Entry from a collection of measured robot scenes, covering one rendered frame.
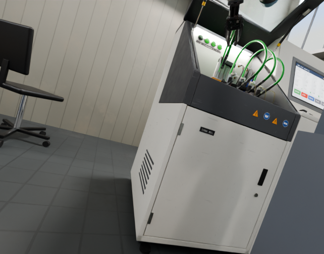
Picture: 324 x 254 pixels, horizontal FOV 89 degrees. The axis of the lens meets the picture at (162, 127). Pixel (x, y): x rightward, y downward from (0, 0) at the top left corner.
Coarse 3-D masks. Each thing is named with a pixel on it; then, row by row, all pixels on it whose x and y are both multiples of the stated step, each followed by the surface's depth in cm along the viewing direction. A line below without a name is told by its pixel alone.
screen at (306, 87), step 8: (296, 64) 127; (304, 64) 129; (296, 72) 126; (304, 72) 128; (312, 72) 131; (320, 72) 134; (296, 80) 125; (304, 80) 128; (312, 80) 130; (320, 80) 133; (296, 88) 124; (304, 88) 127; (312, 88) 129; (320, 88) 132; (288, 96) 121; (296, 96) 123; (304, 96) 126; (312, 96) 128; (320, 96) 131; (304, 104) 125; (312, 104) 128; (320, 104) 130; (320, 112) 130
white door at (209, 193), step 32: (192, 128) 81; (224, 128) 85; (192, 160) 83; (224, 160) 87; (256, 160) 92; (160, 192) 82; (192, 192) 86; (224, 192) 90; (256, 192) 95; (160, 224) 84; (192, 224) 89; (224, 224) 93
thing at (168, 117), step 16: (160, 112) 116; (176, 112) 83; (160, 128) 103; (176, 128) 79; (160, 144) 92; (288, 144) 95; (144, 160) 118; (160, 160) 84; (144, 176) 104; (160, 176) 81; (144, 192) 95; (144, 208) 86; (144, 224) 82; (256, 224) 98; (144, 240) 84; (160, 240) 86; (176, 240) 88
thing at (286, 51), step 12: (288, 48) 126; (300, 48) 130; (288, 60) 125; (312, 60) 133; (276, 72) 121; (288, 72) 124; (288, 84) 123; (300, 108) 124; (300, 120) 95; (312, 132) 98; (276, 180) 97
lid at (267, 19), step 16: (192, 0) 116; (208, 0) 113; (224, 0) 113; (256, 0) 110; (288, 0) 108; (304, 0) 106; (320, 0) 104; (192, 16) 125; (208, 16) 123; (224, 16) 121; (256, 16) 119; (272, 16) 117; (288, 16) 116; (304, 16) 113; (256, 32) 127; (272, 32) 127; (256, 48) 139
